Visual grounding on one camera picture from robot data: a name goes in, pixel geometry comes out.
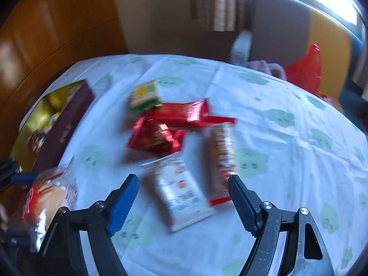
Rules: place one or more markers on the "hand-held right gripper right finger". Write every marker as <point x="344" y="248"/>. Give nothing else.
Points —
<point x="243" y="204"/>

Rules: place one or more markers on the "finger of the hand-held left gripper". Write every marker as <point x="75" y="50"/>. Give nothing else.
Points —
<point x="17" y="237"/>
<point x="24" y="178"/>

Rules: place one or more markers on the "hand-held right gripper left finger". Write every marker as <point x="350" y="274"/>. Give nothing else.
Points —
<point x="123" y="204"/>

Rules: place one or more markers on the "clear round pastry packet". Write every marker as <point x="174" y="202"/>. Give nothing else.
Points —
<point x="49" y="195"/>

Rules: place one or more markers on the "red clear bar packet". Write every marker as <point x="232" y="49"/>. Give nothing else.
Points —
<point x="222" y="155"/>

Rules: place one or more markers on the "white snack packet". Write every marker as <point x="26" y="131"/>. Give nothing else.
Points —
<point x="181" y="198"/>

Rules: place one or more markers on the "maroon gold-lined tin box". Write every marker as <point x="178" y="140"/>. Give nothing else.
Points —
<point x="66" y="120"/>

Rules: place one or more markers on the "red foil packet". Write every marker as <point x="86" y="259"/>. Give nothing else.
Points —
<point x="152" y="138"/>

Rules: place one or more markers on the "red round-pattern snack packet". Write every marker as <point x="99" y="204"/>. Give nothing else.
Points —
<point x="224" y="120"/>

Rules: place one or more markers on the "long red cake packet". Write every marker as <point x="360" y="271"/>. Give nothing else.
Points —
<point x="178" y="112"/>

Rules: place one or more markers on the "green cracker packet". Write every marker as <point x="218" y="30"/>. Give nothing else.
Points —
<point x="145" y="95"/>

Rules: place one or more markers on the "person's left hand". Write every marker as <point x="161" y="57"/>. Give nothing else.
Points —
<point x="3" y="217"/>

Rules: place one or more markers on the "white green-print tablecloth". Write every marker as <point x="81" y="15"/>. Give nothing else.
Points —
<point x="273" y="155"/>

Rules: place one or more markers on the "pale pink cloth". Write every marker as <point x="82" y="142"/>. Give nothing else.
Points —
<point x="267" y="69"/>

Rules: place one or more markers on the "red plastic bag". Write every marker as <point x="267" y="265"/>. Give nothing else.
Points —
<point x="304" y="69"/>

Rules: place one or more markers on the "wooden wardrobe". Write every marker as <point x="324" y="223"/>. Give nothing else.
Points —
<point x="57" y="20"/>

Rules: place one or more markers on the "grey yellow blue armchair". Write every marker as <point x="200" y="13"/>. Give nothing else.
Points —
<point x="279" y="23"/>

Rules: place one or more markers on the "beige patterned curtain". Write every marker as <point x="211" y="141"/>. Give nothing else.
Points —
<point x="218" y="3"/>

